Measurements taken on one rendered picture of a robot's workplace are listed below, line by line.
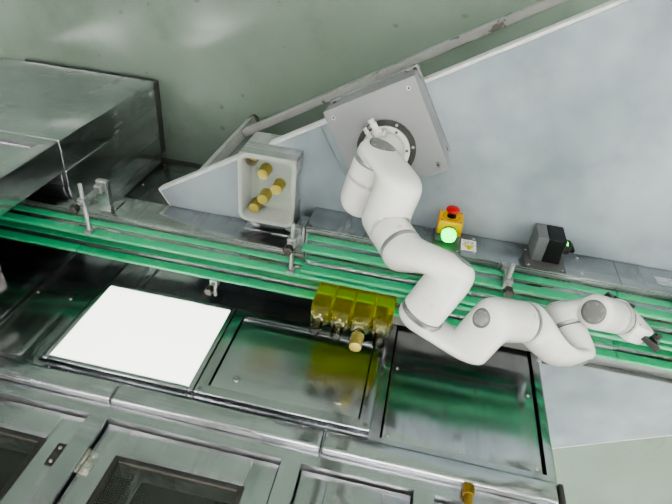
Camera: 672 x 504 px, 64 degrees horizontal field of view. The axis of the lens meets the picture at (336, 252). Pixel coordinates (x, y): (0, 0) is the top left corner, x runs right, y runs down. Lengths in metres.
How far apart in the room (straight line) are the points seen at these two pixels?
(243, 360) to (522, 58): 1.08
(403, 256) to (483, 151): 0.63
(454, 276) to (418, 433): 0.62
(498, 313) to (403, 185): 0.29
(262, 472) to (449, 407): 0.54
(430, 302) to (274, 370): 0.65
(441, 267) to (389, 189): 0.18
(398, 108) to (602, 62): 0.50
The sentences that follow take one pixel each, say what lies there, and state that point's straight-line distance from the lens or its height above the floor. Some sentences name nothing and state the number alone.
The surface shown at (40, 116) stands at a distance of 2.18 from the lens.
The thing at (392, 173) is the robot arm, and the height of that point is 1.24.
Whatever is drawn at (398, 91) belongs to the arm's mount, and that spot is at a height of 0.86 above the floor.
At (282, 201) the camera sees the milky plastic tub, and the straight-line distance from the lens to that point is 1.68.
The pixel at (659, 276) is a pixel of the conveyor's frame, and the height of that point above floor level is 0.80.
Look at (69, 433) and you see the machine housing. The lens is 1.53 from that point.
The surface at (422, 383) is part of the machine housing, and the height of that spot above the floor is 1.09.
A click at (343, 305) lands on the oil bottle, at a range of 1.50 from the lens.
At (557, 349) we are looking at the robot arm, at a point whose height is 1.34.
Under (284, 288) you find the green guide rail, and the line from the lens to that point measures 1.64.
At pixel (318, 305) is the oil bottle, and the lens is 1.49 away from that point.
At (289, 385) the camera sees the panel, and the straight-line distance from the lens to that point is 1.49.
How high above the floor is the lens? 2.17
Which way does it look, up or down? 54 degrees down
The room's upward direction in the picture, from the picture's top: 160 degrees counter-clockwise
